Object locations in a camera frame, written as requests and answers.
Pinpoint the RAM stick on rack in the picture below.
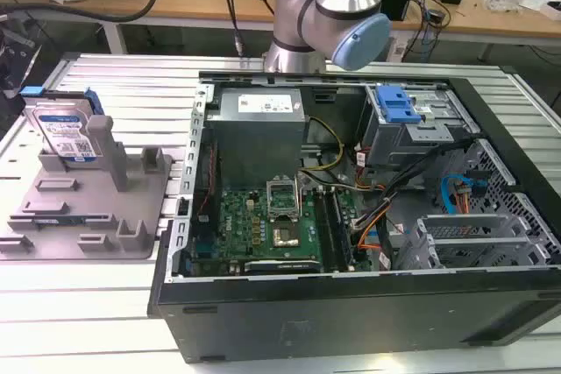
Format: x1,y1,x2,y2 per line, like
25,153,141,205
32,215,89,225

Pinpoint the metal socket cover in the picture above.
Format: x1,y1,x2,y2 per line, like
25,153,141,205
266,178,304,222

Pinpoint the blue plastic bay latch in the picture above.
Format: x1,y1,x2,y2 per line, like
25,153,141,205
374,84,423,125

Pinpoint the metal disk bay cage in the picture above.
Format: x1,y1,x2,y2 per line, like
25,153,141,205
357,82,482,169

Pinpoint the metal expansion slot cover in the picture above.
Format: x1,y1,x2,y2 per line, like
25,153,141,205
415,214,514,239

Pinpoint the blue data wire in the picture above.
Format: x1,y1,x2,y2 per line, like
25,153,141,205
439,174,472,216

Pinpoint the graphics card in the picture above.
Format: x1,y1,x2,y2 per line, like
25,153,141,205
243,258,323,274

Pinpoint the black device at edge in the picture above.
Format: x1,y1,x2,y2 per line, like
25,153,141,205
0,18,43,101

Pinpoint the black open PC case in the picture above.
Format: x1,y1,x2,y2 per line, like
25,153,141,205
146,69,561,364

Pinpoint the green motherboard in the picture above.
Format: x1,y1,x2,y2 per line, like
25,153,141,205
190,184,365,275

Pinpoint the yellow black power cable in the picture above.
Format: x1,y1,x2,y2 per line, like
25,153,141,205
299,116,345,172

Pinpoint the black hanging cable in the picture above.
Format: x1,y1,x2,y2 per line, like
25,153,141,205
222,0,247,58

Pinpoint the CPU socket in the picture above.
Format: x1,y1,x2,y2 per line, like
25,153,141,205
270,223,302,249

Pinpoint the grey parts rack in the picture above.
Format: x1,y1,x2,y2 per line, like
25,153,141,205
0,115,174,261

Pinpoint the hard disk in blue carrier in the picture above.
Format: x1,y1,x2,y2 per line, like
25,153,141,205
19,86,106,170

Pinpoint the grey power supply unit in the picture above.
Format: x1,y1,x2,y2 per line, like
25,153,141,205
205,87,308,182

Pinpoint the orange power wire bundle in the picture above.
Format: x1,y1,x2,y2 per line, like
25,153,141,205
355,198,395,263

